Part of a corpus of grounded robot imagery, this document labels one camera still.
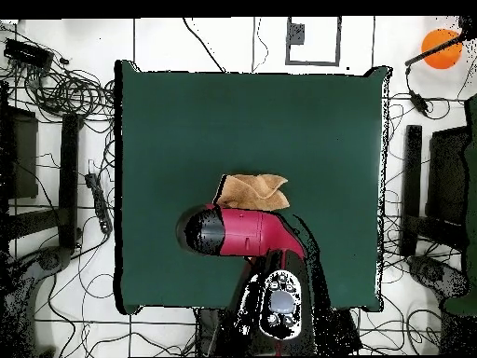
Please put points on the black rod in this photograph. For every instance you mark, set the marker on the black rod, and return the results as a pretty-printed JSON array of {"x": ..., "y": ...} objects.
[{"x": 428, "y": 54}]

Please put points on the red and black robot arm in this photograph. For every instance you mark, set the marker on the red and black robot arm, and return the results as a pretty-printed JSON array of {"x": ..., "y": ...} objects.
[{"x": 253, "y": 231}]

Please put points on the black power strip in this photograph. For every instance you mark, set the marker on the black power strip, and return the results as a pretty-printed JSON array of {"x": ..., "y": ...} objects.
[
  {"x": 350, "y": 332},
  {"x": 98, "y": 203}
]

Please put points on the grey stand base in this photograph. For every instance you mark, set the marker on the grey stand base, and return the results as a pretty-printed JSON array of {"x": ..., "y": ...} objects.
[
  {"x": 432, "y": 272},
  {"x": 48, "y": 259}
]

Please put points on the black electronics box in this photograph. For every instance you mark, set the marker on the black electronics box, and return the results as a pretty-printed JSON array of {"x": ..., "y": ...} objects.
[{"x": 28, "y": 54}]

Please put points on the grey square tape outline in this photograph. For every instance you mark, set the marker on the grey square tape outline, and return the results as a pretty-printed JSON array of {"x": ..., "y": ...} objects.
[{"x": 287, "y": 41}]

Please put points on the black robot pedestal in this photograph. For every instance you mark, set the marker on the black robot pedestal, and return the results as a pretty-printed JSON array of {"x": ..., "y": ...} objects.
[{"x": 216, "y": 332}]

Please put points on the yellow terry towel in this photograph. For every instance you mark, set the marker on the yellow terry towel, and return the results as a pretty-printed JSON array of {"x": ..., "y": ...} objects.
[{"x": 257, "y": 192}]

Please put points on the black stand bar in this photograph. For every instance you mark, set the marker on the black stand bar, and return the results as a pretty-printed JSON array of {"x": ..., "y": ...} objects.
[
  {"x": 413, "y": 167},
  {"x": 69, "y": 167}
]

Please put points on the dark flat panel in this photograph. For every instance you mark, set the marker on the dark flat panel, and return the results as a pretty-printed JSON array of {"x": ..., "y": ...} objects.
[
  {"x": 24, "y": 156},
  {"x": 447, "y": 175}
]

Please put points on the black power adapter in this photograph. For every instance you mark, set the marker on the black power adapter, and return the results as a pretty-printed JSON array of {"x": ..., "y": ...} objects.
[{"x": 419, "y": 102}]

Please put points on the dark green table cloth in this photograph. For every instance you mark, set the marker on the dark green table cloth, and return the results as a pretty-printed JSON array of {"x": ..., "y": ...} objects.
[{"x": 223, "y": 130}]

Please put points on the orange ball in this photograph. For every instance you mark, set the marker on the orange ball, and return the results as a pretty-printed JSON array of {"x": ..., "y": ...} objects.
[{"x": 441, "y": 56}]

